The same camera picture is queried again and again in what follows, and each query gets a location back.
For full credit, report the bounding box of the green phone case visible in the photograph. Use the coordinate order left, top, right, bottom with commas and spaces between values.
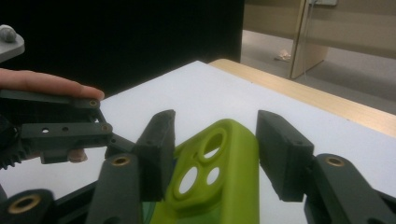
141, 118, 261, 224

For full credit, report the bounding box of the black curtain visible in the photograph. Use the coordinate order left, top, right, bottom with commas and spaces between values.
0, 0, 246, 97

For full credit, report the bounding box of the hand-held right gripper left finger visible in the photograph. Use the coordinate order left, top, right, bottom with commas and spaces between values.
134, 108, 177, 203

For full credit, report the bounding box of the crumpled paper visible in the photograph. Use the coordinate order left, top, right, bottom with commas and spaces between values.
274, 49, 292, 63

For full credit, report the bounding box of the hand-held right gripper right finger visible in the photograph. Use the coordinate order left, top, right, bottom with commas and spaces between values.
255, 109, 316, 203

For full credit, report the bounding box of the long wooden desk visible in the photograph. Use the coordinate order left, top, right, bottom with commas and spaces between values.
242, 0, 396, 80

